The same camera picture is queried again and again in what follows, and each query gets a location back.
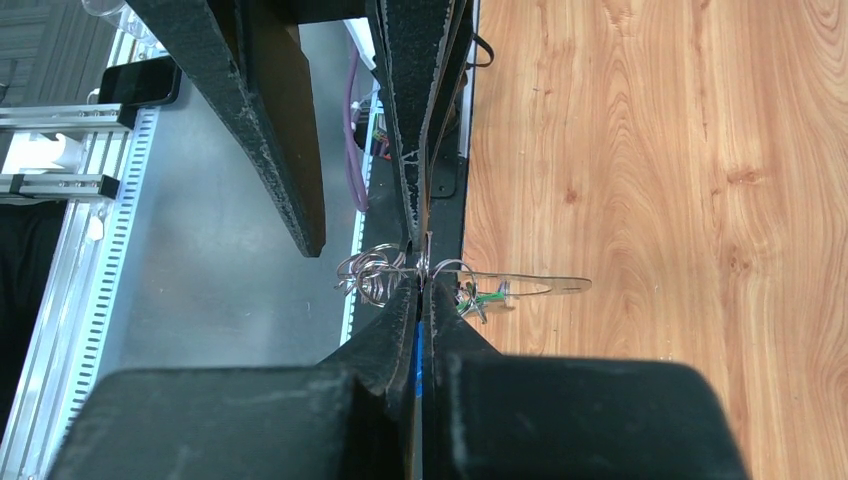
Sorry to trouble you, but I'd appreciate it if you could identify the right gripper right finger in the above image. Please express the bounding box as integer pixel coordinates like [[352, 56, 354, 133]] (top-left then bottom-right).
[[422, 282, 748, 479]]

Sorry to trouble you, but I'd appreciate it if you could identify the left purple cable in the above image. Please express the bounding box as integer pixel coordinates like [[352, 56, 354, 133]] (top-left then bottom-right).
[[343, 46, 370, 213]]

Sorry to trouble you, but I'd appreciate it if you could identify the black smartphone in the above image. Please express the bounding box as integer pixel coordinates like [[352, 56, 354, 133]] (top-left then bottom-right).
[[97, 55, 183, 107]]

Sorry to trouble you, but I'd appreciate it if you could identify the silver keyring holder with rings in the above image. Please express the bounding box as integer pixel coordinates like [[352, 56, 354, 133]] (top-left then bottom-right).
[[336, 243, 592, 323]]

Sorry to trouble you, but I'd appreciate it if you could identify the white slotted cable duct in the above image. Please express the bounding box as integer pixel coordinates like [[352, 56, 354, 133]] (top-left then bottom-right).
[[1, 107, 160, 479]]

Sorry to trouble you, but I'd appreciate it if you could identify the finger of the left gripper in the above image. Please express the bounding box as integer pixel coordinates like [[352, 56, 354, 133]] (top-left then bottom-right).
[[130, 1, 326, 257], [366, 0, 473, 255]]

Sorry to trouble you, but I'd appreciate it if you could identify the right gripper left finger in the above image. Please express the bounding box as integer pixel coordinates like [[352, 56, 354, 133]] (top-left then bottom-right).
[[49, 279, 420, 479]]

